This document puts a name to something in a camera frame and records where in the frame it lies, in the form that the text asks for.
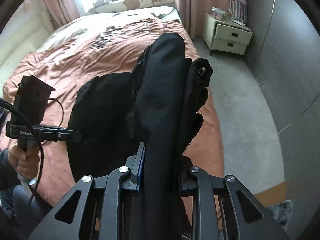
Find person's left hand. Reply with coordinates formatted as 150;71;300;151
8;144;40;180

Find dark grey wardrobe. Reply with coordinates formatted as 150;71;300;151
245;0;319;239

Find cream padded headboard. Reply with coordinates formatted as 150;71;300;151
1;0;54;86

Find white bedside cabinet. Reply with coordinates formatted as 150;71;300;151
202;13;253;56

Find striped bag on cabinet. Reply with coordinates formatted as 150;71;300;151
229;0;247;26

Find left pink curtain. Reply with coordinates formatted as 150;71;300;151
43;0;80;29

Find brown bed blanket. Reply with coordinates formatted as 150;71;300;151
0;17;226;207

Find beige patterned pillow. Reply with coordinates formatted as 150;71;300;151
86;0;175;15

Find black cable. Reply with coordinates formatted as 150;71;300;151
0;97;65;203

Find black pants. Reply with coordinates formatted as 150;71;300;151
67;33;213;239

